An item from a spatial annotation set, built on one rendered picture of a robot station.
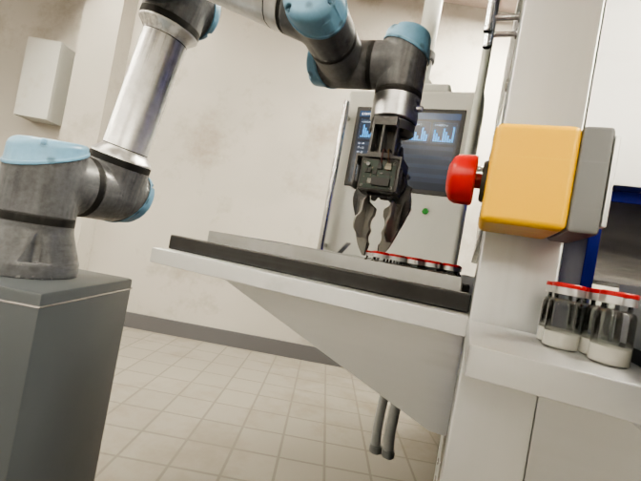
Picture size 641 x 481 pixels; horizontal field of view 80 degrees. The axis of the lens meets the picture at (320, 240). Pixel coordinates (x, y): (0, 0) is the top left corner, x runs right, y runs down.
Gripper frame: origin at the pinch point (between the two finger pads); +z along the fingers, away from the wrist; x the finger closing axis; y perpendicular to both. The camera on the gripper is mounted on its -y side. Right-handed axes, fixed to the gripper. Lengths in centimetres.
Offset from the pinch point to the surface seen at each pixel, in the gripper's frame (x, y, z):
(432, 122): -6, -77, -50
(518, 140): 16.7, 32.9, -8.6
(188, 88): -220, -183, -106
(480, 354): 16.5, 37.4, 5.7
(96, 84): -273, -144, -91
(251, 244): -12.3, 17.4, 2.6
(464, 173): 13.5, 31.4, -6.4
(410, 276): 9.0, 17.4, 2.6
